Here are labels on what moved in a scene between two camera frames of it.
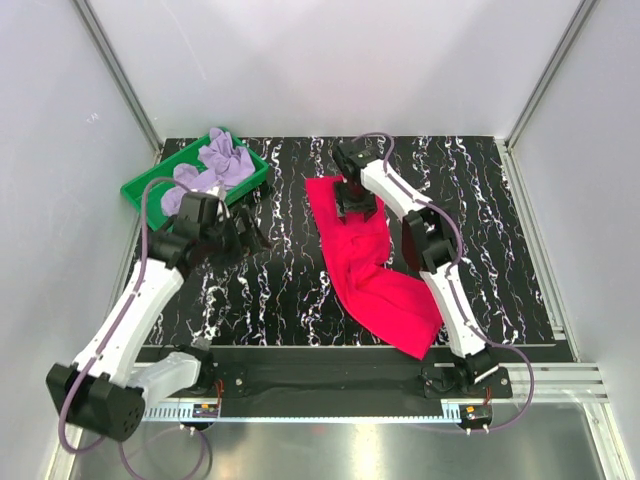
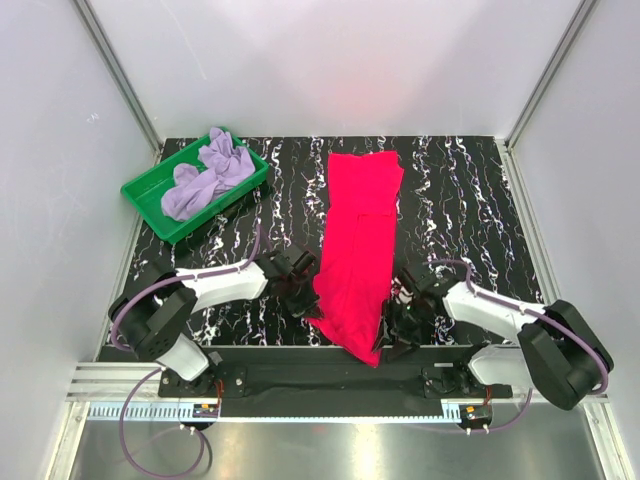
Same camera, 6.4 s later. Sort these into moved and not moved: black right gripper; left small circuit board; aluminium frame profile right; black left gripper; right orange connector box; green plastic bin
Moved: black right gripper; black left gripper
Not moved: left small circuit board; aluminium frame profile right; green plastic bin; right orange connector box
